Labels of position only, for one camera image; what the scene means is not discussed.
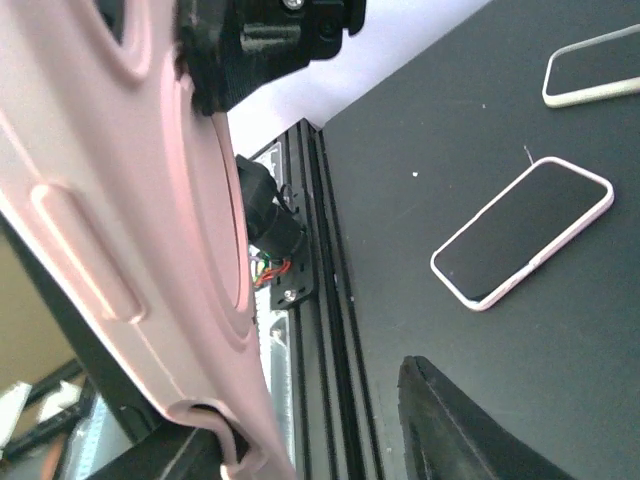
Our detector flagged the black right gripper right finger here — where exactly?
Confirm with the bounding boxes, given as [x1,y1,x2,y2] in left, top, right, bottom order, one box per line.
[397,356,571,479]

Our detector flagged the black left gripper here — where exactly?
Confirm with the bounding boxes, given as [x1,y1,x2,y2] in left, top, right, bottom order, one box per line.
[174,0,367,116]

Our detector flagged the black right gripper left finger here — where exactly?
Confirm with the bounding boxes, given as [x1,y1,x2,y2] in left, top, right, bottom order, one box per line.
[89,424,223,480]

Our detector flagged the phone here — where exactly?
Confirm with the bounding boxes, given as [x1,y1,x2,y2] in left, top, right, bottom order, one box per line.
[430,157,615,312]
[1,1,296,479]
[541,24,639,108]

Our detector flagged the phone in cream case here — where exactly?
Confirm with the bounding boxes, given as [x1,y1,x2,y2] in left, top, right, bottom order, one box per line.
[541,24,639,108]

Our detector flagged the black aluminium rail frame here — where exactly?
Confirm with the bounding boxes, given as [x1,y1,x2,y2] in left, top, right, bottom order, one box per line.
[279,120,385,479]

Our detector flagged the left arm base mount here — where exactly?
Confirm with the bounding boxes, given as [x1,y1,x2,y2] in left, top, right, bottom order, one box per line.
[236,155,317,310]

